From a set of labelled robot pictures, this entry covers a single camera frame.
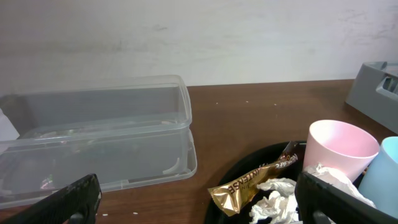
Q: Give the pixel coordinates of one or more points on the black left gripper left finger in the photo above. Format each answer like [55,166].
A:
[75,203]

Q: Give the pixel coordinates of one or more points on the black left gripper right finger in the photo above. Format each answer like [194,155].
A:
[320,202]

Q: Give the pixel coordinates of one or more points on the white tissue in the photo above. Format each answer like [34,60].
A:
[280,206]

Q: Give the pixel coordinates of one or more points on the pink plastic cup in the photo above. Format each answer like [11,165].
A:
[341,146]

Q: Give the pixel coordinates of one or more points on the light blue plastic cup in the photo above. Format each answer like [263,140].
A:
[379,184]

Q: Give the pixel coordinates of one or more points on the gold coffee sachet wrapper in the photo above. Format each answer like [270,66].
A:
[233,196]

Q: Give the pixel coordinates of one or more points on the clear plastic waste container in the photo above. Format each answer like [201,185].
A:
[131,133]

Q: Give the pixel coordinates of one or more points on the grey dishwasher rack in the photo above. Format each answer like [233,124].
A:
[374,93]

